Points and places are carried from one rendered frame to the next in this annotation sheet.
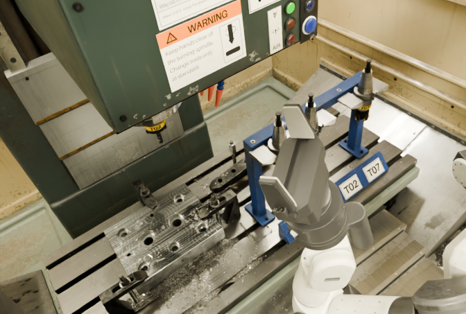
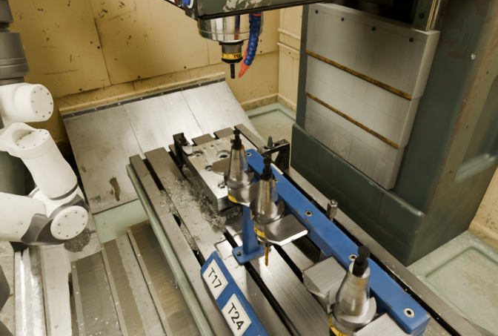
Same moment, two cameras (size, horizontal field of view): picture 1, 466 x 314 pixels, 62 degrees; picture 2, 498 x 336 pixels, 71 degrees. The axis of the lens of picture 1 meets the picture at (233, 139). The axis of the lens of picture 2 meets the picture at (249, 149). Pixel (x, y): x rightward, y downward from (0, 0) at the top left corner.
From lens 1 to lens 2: 1.07 m
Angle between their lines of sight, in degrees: 68
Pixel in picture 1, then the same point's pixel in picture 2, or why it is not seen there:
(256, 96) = not seen: outside the picture
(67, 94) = (329, 47)
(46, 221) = not seen: hidden behind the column
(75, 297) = (204, 140)
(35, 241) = not seen: hidden behind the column
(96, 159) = (321, 120)
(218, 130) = (479, 282)
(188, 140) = (390, 205)
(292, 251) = (191, 275)
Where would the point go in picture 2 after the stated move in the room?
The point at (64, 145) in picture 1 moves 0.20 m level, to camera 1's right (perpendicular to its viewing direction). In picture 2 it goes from (311, 84) to (320, 109)
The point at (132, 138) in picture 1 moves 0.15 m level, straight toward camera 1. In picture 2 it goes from (348, 136) to (310, 144)
